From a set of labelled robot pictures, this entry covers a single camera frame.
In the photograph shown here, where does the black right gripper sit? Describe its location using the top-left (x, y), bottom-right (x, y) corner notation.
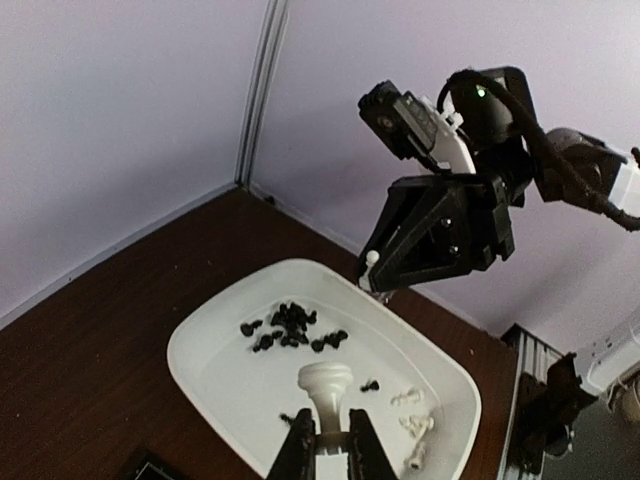
top-left (357, 173), bottom-right (515, 291)

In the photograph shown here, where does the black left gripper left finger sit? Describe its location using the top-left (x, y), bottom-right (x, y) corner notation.
top-left (267, 408), bottom-right (316, 480)

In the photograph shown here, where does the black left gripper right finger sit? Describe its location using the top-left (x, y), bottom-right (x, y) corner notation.
top-left (346, 409), bottom-right (397, 480)

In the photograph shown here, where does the white rook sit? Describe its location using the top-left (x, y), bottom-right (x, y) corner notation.
top-left (297, 361), bottom-right (353, 456)

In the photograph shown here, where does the black pawn lone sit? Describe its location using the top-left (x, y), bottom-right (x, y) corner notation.
top-left (279, 413), bottom-right (295, 426)

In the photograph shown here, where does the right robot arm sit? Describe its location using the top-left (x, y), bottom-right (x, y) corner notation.
top-left (357, 66), bottom-right (639, 295)

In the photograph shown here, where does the cluster of white chess pieces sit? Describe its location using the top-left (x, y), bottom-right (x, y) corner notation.
top-left (389, 387), bottom-right (435, 471)

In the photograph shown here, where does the pile of black chess pieces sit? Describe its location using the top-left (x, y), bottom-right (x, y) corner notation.
top-left (238, 301), bottom-right (350, 354)

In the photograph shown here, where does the black pawn among white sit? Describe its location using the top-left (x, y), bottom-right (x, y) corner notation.
top-left (360, 380), bottom-right (380, 393)

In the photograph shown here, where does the white plastic tub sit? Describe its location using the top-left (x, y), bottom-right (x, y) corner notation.
top-left (167, 259), bottom-right (482, 479)

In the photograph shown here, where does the black white chessboard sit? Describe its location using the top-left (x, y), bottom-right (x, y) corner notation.
top-left (116, 450), bottom-right (189, 480)

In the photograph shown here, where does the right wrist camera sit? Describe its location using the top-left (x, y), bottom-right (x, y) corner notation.
top-left (358, 80), bottom-right (476, 174)

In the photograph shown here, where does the aluminium front rail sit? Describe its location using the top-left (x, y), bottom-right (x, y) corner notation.
top-left (497, 324), bottom-right (562, 480)

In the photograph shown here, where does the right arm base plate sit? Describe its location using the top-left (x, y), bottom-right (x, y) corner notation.
top-left (515, 352), bottom-right (598, 464)

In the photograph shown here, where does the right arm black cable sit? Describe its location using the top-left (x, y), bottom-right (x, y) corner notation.
top-left (437, 69), bottom-right (640, 232)

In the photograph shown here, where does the right aluminium frame post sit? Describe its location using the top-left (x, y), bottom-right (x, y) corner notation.
top-left (235, 0), bottom-right (290, 189)

